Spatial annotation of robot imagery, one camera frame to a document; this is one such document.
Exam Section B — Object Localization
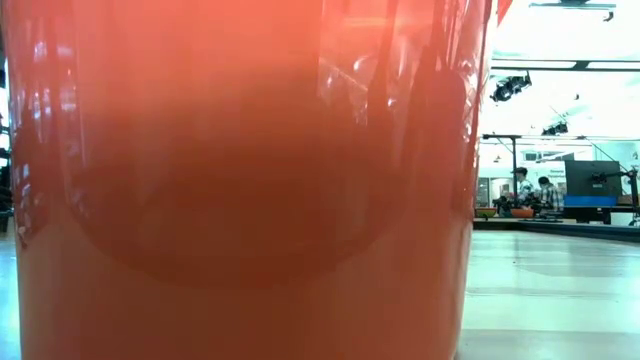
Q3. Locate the black background desk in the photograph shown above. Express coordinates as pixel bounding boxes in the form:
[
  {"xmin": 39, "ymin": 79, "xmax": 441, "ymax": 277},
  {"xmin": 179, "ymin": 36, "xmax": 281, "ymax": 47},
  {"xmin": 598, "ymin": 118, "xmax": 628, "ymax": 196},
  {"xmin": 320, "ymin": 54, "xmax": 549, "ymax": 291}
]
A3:
[{"xmin": 562, "ymin": 205, "xmax": 640, "ymax": 226}]

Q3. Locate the black aluminium table frame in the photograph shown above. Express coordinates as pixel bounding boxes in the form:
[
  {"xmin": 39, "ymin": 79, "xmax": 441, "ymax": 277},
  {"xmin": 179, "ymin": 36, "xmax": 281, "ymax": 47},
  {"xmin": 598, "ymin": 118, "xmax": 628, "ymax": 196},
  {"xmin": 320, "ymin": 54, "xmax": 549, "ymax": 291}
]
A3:
[{"xmin": 472, "ymin": 218, "xmax": 640, "ymax": 245}]

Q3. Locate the black pole stand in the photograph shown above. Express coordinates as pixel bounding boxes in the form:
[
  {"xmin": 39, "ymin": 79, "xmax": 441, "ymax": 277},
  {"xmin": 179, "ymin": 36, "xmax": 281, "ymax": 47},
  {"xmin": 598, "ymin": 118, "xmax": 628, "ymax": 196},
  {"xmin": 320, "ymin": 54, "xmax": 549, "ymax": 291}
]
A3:
[{"xmin": 481, "ymin": 133, "xmax": 524, "ymax": 201}]

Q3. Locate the person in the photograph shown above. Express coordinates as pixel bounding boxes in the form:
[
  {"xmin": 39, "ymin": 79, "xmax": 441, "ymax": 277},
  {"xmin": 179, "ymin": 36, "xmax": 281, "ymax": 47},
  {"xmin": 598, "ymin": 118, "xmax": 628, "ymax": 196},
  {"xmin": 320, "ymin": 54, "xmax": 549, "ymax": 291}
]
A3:
[
  {"xmin": 536, "ymin": 175, "xmax": 565, "ymax": 211},
  {"xmin": 512, "ymin": 166, "xmax": 535, "ymax": 209}
]

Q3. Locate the dark ceiling fixture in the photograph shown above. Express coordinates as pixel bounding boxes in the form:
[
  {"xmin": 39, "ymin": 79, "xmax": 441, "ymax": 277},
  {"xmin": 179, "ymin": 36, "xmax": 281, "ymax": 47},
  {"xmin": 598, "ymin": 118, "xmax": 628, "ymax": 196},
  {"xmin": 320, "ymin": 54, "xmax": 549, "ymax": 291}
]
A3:
[{"xmin": 529, "ymin": 0, "xmax": 617, "ymax": 24}]

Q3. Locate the orange plastic basket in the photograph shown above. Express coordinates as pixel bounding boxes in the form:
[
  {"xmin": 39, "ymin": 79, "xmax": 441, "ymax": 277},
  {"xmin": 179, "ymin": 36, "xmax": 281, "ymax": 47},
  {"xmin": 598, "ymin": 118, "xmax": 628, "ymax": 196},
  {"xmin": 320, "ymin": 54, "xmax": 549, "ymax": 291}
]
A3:
[{"xmin": 0, "ymin": 0, "xmax": 515, "ymax": 360}]

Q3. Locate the black computer monitor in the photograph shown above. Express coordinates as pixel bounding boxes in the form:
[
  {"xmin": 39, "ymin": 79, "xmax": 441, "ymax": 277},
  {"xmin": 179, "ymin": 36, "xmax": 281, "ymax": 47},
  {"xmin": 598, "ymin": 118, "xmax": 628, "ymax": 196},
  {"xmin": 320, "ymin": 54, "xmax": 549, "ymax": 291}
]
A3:
[{"xmin": 564, "ymin": 159, "xmax": 624, "ymax": 198}]

